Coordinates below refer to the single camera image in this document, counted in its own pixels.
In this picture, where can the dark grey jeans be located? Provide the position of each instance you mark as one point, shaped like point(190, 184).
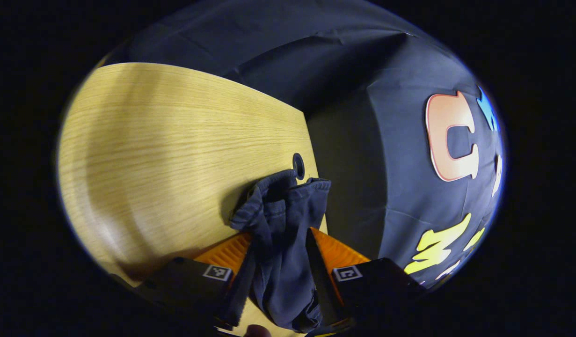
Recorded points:
point(283, 243)

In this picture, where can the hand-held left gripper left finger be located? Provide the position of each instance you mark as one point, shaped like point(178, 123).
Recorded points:
point(189, 285)

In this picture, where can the black table grommet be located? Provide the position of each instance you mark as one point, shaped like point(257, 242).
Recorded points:
point(298, 166)

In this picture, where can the black backdrop cloth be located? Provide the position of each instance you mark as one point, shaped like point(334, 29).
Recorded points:
point(353, 84)

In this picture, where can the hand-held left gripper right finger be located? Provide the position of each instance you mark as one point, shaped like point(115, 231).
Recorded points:
point(323, 290)

